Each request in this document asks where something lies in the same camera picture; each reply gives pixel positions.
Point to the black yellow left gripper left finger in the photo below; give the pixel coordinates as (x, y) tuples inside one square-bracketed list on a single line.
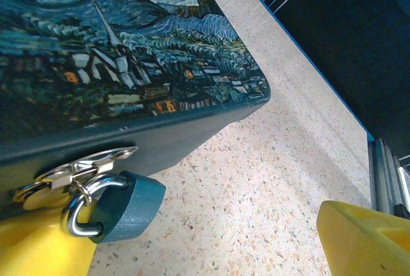
[(35, 244)]

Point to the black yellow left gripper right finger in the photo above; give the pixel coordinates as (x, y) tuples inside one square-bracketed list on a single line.
[(365, 244)]

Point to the blue padlock with silver shackle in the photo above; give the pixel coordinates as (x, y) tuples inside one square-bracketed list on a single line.
[(134, 207)]

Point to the silver metal hasp latch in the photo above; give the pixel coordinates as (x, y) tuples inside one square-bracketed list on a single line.
[(86, 165)]

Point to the starry night painted tin box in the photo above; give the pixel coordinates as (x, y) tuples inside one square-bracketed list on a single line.
[(128, 48)]

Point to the aluminium frame post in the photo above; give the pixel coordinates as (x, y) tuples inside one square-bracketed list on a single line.
[(384, 173)]

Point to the blue and aluminium side rail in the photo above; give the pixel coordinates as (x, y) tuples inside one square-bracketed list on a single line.
[(298, 44)]

